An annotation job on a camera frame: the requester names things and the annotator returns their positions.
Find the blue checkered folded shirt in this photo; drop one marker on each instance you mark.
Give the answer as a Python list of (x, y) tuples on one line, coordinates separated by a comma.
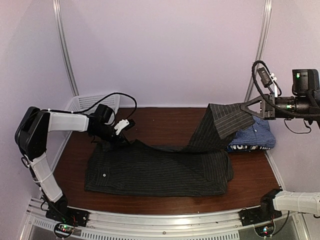
[(257, 134)]

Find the white perforated plastic basket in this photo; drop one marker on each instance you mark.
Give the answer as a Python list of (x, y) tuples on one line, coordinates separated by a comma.
[(83, 102)]

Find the left circuit board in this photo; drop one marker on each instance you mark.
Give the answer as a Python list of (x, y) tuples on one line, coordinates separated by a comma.
[(63, 230)]

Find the navy folded shirt white print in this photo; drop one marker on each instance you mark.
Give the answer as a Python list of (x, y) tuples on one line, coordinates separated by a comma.
[(246, 148)]

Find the right circuit board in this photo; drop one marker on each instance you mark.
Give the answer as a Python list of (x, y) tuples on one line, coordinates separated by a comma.
[(264, 230)]

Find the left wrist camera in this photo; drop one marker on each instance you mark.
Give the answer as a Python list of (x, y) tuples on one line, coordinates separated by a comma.
[(124, 124)]

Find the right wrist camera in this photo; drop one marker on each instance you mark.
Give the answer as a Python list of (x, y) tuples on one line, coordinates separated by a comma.
[(268, 81)]

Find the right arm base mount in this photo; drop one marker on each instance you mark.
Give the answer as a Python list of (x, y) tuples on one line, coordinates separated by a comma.
[(255, 215)]

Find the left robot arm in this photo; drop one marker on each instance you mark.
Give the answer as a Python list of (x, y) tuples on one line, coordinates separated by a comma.
[(32, 134)]

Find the left aluminium frame post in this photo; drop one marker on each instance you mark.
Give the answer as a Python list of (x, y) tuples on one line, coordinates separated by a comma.
[(64, 47)]

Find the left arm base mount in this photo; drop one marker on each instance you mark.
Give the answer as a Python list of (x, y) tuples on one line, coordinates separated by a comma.
[(73, 216)]

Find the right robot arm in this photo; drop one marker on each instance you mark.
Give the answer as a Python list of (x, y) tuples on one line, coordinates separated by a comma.
[(283, 200)]

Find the front aluminium rail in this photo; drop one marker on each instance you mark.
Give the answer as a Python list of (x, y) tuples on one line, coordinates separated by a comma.
[(223, 225)]

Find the circuit board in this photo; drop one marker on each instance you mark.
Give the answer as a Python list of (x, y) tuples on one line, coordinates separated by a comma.
[(264, 230), (63, 230)]

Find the aluminium frame post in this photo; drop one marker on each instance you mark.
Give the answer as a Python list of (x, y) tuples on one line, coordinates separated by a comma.
[(264, 30), (64, 47)]

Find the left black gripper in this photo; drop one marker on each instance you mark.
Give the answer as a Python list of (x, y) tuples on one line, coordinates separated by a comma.
[(120, 138)]

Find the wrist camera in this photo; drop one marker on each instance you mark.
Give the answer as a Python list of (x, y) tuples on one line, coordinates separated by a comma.
[(268, 81), (124, 124)]

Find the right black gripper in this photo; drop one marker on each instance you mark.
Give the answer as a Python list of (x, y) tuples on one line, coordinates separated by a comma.
[(267, 111)]

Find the right aluminium frame post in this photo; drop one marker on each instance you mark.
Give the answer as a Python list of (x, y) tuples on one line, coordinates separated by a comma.
[(264, 30)]

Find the dark pinstriped long sleeve shirt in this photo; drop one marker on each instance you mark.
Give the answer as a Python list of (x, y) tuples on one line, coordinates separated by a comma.
[(202, 168)]

